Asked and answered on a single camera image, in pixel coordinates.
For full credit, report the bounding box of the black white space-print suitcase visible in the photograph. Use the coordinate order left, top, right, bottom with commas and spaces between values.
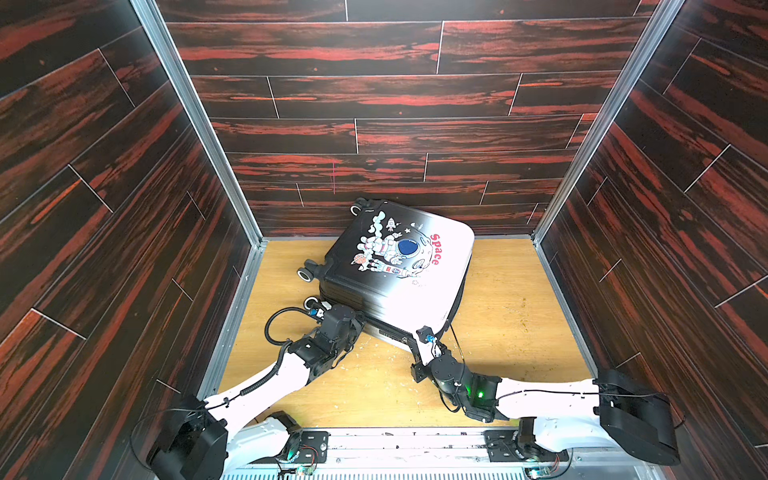
297, 198, 475, 353

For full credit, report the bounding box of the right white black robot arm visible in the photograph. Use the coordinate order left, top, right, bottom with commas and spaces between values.
413, 327, 680, 466

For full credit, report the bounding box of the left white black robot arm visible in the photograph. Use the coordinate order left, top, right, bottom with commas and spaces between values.
146, 305, 365, 479

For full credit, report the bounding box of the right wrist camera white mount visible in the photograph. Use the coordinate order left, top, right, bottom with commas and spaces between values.
416, 326, 442, 366

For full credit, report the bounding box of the front aluminium rail frame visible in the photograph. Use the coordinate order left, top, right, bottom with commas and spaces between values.
224, 427, 664, 479

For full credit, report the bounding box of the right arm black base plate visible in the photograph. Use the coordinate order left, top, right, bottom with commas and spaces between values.
483, 429, 569, 463

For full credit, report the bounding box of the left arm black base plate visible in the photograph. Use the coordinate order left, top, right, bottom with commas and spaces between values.
275, 430, 330, 465

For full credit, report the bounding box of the right aluminium corner post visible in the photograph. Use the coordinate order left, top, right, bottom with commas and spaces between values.
532, 0, 684, 252

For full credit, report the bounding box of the aluminium corner post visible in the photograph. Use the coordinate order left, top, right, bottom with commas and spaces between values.
129, 0, 264, 248
532, 0, 684, 252

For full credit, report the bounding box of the left aluminium corner post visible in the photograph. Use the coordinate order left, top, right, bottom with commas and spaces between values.
129, 0, 264, 248

